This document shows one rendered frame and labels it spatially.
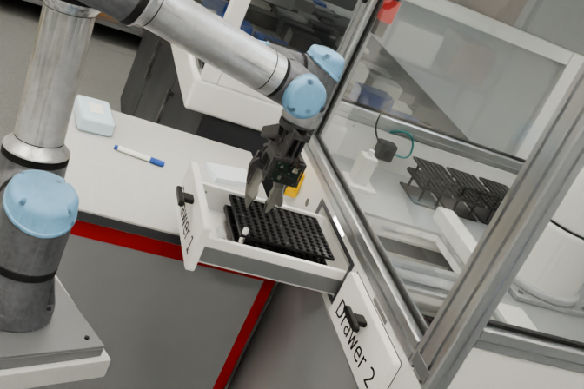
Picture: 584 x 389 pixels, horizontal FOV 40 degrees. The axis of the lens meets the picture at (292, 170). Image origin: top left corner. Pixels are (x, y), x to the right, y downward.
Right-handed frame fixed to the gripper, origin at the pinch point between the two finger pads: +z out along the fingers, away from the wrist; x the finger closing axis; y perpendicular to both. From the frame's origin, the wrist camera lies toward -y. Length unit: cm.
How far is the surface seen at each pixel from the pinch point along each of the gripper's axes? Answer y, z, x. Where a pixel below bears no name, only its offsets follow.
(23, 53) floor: -312, 97, -49
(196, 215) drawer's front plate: -0.4, 6.8, -10.9
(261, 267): 5.4, 11.7, 4.6
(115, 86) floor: -305, 97, 4
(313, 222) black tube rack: -13.3, 7.5, 19.6
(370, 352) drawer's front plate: 30.9, 9.0, 21.2
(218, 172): -54, 20, 6
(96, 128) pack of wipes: -59, 19, -28
